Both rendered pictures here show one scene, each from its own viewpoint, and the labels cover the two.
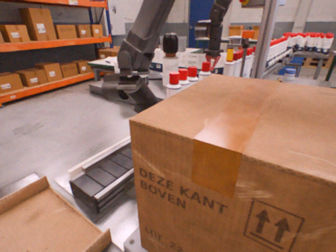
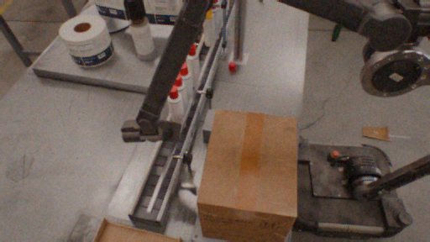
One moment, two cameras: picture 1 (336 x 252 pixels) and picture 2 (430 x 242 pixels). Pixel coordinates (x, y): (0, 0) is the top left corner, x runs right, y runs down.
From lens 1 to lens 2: 0.60 m
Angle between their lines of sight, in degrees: 29
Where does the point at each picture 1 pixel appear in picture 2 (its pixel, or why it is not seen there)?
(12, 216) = not seen: outside the picture
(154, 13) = (165, 92)
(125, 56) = (147, 123)
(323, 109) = (286, 155)
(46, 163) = (84, 202)
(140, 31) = (155, 103)
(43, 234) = not seen: outside the picture
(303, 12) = not seen: outside the picture
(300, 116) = (276, 167)
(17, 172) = (67, 220)
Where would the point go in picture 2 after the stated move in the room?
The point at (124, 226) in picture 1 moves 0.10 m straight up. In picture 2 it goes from (183, 228) to (180, 217)
